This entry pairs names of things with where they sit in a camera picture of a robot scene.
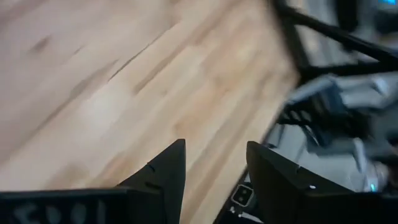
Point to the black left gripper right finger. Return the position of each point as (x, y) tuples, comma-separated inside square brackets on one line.
[(273, 183)]

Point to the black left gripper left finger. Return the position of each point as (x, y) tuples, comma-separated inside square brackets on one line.
[(168, 174)]

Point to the small silver outlet box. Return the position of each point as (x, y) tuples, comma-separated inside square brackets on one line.
[(242, 195)]

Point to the grey machine equipment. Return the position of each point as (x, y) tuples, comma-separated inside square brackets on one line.
[(335, 118)]

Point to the black metal frame bar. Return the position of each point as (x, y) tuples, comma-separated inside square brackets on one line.
[(342, 70), (335, 32)]

